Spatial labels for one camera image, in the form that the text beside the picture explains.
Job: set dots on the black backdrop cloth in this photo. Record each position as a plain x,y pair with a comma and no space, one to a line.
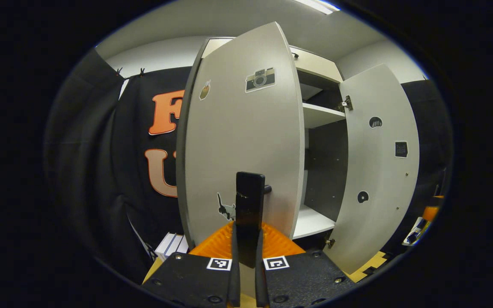
92,171

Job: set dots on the white cabinet shelf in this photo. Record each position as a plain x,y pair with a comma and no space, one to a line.
310,222
319,113

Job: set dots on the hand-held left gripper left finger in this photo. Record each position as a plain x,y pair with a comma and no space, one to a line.
234,286

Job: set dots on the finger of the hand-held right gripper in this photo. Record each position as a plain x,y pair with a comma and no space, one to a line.
431,211

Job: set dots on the metal door hinge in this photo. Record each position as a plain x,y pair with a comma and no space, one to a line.
330,243
347,103

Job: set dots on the ceiling light panel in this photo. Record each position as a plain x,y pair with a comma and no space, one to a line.
317,5

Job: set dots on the light blue book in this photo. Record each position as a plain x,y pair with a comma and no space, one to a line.
183,244

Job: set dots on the white book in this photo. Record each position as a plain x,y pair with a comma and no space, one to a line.
167,246

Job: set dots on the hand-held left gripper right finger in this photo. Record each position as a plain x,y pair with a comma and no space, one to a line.
260,286

